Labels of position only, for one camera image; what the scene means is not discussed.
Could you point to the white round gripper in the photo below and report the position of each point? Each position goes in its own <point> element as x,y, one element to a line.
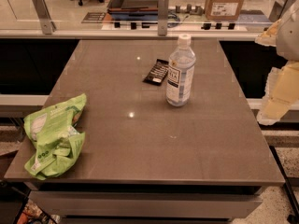
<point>289,36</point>

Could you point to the clear blue plastic bottle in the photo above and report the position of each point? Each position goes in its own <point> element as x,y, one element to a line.
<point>180,72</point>

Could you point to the brown cardboard box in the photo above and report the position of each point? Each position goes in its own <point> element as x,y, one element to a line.
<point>223,10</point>

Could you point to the black snack packet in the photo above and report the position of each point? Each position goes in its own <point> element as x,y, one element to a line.
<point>157,73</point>

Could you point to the grey tray bin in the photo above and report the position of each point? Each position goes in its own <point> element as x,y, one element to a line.
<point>122,6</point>

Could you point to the green crumpled snack bag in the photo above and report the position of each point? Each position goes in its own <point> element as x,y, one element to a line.
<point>52,132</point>

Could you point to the right metal glass bracket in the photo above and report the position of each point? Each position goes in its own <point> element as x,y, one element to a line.
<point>279,8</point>

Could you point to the metal glass bracket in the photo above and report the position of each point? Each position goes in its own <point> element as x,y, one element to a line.
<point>279,8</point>
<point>47,24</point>
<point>162,17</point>

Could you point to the middle metal glass bracket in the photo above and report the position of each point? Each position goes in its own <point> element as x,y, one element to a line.
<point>162,17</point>

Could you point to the left metal glass bracket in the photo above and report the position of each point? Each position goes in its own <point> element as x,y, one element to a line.
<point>47,24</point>

